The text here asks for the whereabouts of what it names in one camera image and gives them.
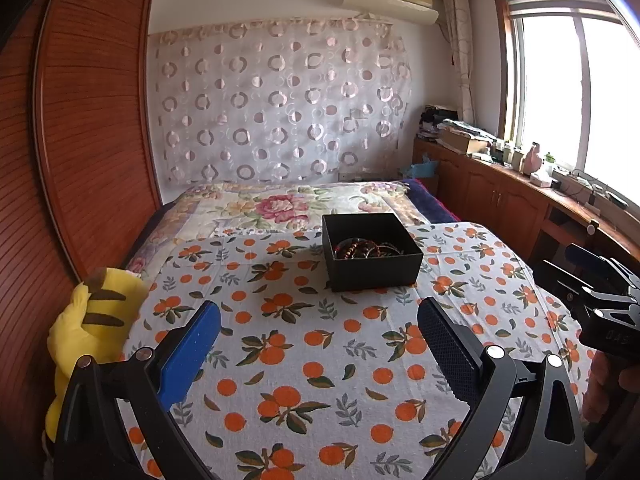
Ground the yellow striped plush toy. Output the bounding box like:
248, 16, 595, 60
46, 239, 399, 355
44, 267, 151, 446

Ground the black square box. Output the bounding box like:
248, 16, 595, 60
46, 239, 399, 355
321, 212, 425, 292

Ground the stack of books and papers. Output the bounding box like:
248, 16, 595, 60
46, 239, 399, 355
419, 105, 493, 156

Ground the person's right hand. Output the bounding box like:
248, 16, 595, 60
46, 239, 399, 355
582, 352, 640, 426

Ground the circle patterned sheer curtain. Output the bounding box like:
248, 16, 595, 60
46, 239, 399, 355
147, 17, 413, 186

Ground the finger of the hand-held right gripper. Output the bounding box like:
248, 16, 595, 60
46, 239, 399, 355
542, 260, 638, 321
567, 243, 640, 293

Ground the floral quilt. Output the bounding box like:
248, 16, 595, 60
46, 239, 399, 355
125, 180, 426, 276

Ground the pink figurine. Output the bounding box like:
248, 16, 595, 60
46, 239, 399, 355
522, 142, 543, 173

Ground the wooden window cabinet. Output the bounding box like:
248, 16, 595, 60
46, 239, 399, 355
412, 137, 640, 271

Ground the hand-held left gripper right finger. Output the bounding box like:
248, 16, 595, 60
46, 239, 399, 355
417, 297, 586, 480

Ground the orange fruit print bedsheet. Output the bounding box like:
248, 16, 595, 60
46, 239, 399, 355
117, 221, 596, 480

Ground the large dark wooden bead bracelet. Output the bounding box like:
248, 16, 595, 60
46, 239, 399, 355
335, 239, 381, 261

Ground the dark blue blanket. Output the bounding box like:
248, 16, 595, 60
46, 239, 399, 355
400, 177, 461, 226

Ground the window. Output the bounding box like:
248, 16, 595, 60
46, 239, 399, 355
492, 0, 640, 201

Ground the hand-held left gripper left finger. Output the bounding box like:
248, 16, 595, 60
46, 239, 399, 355
54, 301, 222, 480

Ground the light blue paper bag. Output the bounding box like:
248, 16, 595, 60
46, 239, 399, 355
410, 155, 440, 177

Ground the white window curtain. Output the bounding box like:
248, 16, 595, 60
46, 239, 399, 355
441, 0, 476, 121

